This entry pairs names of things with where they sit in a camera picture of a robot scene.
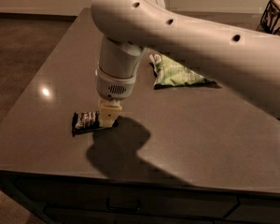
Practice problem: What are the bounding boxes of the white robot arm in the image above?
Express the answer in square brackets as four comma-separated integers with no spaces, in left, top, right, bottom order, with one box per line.
[91,0,280,119]

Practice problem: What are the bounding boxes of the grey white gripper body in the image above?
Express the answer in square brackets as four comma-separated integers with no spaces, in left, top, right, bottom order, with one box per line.
[96,68,136,100]

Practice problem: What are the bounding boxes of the green chip bag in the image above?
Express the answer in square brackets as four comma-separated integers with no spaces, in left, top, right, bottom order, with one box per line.
[149,53,209,89]

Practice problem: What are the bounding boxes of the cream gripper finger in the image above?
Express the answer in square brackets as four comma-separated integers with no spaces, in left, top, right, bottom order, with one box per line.
[98,99,122,128]

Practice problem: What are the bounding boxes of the black rxbar chocolate bar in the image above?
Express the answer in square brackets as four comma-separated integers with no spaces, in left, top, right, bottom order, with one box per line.
[72,111,105,136]

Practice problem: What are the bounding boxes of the black drawer handle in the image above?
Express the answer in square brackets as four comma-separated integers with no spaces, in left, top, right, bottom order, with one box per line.
[105,198,141,213]

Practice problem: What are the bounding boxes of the black wire basket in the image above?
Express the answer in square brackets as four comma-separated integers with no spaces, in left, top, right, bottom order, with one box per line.
[260,0,280,35]

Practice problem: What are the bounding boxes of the dark cabinet drawer front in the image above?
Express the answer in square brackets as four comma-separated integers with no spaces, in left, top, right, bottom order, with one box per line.
[15,176,238,221]

